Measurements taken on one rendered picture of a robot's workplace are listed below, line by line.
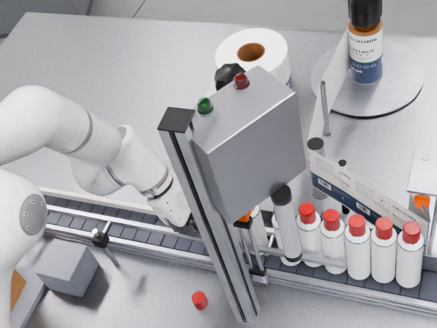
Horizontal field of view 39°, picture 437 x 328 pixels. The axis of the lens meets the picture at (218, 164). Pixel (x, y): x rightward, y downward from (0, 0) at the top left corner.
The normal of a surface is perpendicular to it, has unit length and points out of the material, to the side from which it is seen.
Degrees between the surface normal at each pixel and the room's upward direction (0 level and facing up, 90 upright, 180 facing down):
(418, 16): 0
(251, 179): 90
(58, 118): 87
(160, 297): 0
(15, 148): 100
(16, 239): 85
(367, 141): 0
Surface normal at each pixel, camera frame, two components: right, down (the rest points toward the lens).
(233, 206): 0.58, 0.55
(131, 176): 0.10, 0.68
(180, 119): -0.20, -0.61
